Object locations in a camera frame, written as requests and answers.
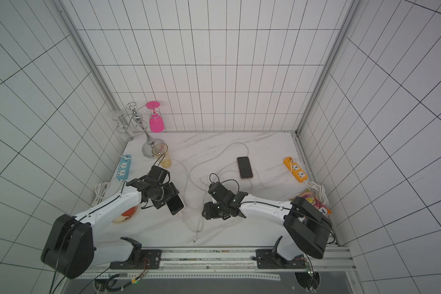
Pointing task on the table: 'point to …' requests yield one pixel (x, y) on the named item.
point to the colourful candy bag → (307, 196)
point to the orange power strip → (294, 169)
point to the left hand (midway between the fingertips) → (172, 199)
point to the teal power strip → (124, 167)
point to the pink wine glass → (156, 124)
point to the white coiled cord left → (100, 190)
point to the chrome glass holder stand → (148, 146)
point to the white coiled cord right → (320, 191)
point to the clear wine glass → (124, 130)
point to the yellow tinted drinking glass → (161, 149)
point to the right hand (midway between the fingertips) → (201, 217)
